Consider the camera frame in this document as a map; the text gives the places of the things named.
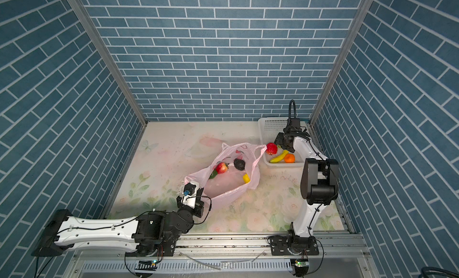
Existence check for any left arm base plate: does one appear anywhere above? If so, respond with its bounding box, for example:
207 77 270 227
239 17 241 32
126 238 176 258

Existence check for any orange tangerine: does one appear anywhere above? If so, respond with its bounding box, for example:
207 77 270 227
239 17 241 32
283 153 296 163

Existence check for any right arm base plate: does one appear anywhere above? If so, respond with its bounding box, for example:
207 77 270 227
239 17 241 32
267 235 319 256

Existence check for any pink plastic bag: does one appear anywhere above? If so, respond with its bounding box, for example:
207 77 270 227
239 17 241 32
185 142 267 209

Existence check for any red apple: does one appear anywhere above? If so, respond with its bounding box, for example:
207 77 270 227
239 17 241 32
265 142 278 156

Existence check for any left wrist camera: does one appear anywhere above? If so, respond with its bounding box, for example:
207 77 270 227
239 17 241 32
181 181 200 209

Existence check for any yellow banana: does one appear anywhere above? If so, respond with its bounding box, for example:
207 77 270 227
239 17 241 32
270 150 289 163

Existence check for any dark avocado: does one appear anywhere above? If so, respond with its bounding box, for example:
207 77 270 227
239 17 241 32
234 158 246 171

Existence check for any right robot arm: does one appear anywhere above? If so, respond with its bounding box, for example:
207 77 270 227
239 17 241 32
268 126 339 256

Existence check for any aluminium front rail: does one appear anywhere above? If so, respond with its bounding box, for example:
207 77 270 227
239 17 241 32
71 233 370 261

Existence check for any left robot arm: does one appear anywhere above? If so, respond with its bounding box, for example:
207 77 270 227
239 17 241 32
32 189 204 258

